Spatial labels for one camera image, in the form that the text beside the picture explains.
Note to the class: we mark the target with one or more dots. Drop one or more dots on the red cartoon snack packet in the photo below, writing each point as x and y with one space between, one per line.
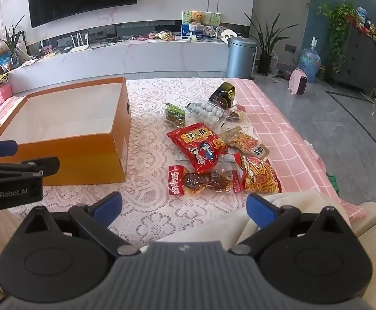
197 145

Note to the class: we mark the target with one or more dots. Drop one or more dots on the white router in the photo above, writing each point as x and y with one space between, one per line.
79 49

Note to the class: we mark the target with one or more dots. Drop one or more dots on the white round dish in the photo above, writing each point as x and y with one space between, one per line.
228 35

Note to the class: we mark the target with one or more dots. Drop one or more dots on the cream cloth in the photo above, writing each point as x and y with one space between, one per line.
291 201

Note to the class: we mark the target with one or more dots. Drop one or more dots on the brown teddy bear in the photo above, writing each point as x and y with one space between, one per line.
197 17

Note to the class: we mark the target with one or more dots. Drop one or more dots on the pink space heater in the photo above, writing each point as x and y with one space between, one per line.
298 82

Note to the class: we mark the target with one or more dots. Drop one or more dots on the long-leaf plant in black pot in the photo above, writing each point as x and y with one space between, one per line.
265 61

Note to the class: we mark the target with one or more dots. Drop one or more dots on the small dark red snack packet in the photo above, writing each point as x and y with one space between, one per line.
236 115

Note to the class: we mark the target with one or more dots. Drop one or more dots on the red packet of yellow sticks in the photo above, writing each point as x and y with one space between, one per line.
260 176

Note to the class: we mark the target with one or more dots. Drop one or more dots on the clear packet of white candies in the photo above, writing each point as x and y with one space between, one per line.
205 111

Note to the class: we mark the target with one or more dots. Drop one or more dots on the white marble television console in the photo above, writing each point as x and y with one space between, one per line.
142 58

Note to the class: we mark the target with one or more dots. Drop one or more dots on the red clear meat snack packet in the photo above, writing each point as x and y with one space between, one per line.
200 180

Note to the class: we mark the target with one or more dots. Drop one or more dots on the brown orange snack packet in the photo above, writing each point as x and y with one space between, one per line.
242 142

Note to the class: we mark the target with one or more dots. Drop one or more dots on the green picture board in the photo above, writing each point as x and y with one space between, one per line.
212 19

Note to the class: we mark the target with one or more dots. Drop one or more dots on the dark green snack packet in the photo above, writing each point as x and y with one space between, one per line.
175 115

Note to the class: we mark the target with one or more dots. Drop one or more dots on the pink checked tablecloth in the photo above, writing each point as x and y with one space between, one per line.
281 126

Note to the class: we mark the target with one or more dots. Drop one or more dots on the green trailing pothos plant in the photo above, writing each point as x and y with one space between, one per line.
338 22

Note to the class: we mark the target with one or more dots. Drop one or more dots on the dark grey dresser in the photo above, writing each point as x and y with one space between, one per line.
362 61

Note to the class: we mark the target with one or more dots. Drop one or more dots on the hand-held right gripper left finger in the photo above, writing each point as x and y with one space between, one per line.
105 205

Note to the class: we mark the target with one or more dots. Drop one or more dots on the grey metal trash can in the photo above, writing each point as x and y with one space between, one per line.
239 58

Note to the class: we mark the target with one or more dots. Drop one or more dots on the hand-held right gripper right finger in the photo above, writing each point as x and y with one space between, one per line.
259 207

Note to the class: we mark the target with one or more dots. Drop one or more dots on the black snack packet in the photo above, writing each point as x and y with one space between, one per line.
223 95

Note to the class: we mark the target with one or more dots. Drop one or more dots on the beige cushion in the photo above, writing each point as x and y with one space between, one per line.
373 242

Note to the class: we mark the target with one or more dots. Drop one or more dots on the white box with orange rim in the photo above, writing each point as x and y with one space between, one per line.
78 155

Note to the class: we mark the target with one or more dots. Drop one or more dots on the grass-leaf plant in glass vase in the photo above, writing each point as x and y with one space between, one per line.
12 43

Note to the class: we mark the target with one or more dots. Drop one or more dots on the yellow snack bag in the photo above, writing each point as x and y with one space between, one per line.
163 35

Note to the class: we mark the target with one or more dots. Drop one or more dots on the blue water bottle with pump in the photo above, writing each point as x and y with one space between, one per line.
309 63

